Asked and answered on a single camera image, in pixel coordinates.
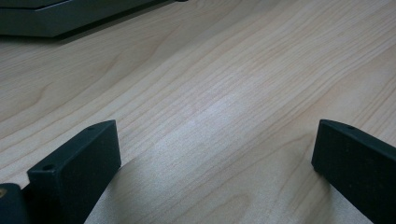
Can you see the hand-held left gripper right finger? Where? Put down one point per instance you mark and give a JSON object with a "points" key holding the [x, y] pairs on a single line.
{"points": [[358, 168]]}

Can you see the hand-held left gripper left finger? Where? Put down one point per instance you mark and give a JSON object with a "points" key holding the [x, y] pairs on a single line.
{"points": [[74, 174]]}

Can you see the dark grey corner shelf rack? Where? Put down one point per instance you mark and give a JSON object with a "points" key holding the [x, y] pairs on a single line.
{"points": [[62, 15]]}

